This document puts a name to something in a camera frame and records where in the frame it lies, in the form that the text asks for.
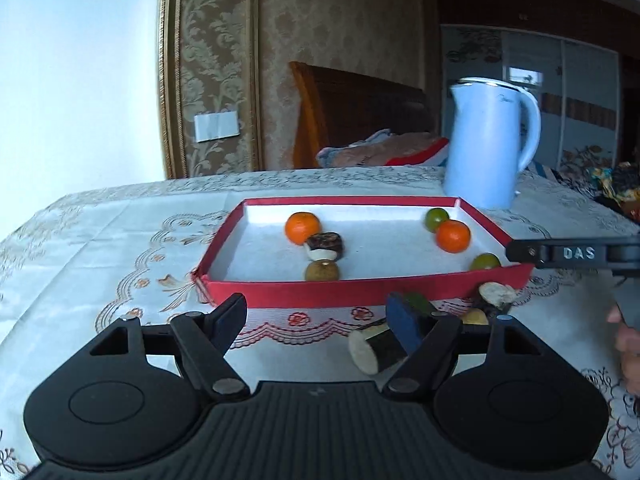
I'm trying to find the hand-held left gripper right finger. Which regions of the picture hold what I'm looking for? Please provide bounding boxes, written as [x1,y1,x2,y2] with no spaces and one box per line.
[385,294,553,403]

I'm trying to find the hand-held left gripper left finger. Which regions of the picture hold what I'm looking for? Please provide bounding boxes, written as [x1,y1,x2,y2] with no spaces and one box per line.
[87,292,251,402]

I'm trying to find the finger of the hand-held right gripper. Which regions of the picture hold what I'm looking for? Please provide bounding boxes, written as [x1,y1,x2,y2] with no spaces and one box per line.
[505,239,552,267]

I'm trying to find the red shallow box tray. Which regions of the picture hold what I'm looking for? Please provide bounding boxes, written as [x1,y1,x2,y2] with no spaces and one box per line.
[192,197,536,309]

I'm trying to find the orange mandarin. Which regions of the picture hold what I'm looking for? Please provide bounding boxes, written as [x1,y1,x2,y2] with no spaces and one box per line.
[285,211,321,246]
[436,219,472,254]

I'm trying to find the brown kiwi fruit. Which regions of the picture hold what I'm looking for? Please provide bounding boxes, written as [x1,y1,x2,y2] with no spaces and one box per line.
[305,259,341,282]

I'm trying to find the green mandarin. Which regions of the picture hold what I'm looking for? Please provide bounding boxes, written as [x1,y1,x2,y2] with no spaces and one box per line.
[425,207,450,232]

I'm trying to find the person's right hand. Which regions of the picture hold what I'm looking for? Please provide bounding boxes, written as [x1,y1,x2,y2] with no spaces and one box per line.
[606,305,640,397]

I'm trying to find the green jujube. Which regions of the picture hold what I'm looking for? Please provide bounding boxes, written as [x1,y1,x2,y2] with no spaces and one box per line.
[405,292,434,317]

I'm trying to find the dark floral cloth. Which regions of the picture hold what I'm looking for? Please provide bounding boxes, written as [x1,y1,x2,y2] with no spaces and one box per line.
[560,157,640,222]

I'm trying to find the colourful striped blanket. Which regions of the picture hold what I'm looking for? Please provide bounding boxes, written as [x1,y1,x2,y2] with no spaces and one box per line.
[530,160,566,182]

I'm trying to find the light blue electric kettle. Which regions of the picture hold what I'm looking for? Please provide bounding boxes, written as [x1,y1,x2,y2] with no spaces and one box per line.
[444,76,542,210]

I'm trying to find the folded patterned blanket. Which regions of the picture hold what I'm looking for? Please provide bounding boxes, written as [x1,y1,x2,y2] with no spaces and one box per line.
[316,130,451,168]

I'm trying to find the sliding door wardrobe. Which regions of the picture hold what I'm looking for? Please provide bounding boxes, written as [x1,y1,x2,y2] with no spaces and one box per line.
[440,24,623,181]

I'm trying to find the wooden chair with cushion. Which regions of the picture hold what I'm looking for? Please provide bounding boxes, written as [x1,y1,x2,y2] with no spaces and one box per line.
[289,61,436,170]

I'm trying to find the white wall switch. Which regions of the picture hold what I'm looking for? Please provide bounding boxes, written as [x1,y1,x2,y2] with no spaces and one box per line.
[194,108,239,142]

